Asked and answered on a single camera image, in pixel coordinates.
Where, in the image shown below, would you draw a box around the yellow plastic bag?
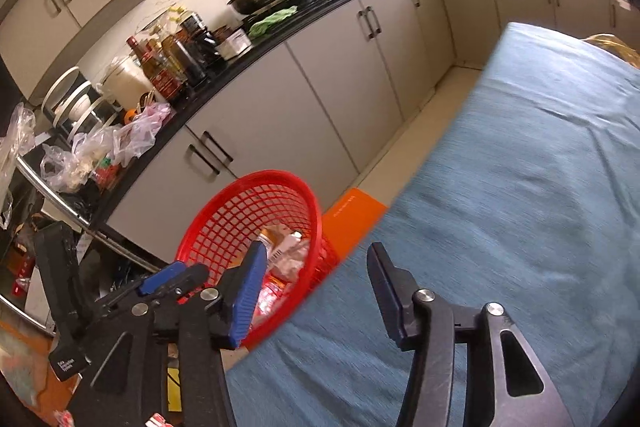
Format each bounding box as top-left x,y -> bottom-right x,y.
584,34 -> 640,69

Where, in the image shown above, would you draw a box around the clear plastic bags on counter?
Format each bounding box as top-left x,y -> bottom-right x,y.
40,102 -> 172,194

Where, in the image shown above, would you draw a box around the orange stool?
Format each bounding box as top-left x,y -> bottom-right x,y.
322,187 -> 387,261

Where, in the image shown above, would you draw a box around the green cloth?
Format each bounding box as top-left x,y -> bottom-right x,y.
248,6 -> 298,40

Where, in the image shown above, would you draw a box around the sauce bottles group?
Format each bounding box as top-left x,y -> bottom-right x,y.
127,5 -> 227,106

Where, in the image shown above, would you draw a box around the white red plastic bag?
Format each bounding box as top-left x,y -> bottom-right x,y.
252,223 -> 310,326

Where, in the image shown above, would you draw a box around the blue tablecloth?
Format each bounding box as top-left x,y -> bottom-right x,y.
227,23 -> 639,426

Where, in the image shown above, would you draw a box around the red plastic mesh basket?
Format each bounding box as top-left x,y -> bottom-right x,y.
175,170 -> 340,349

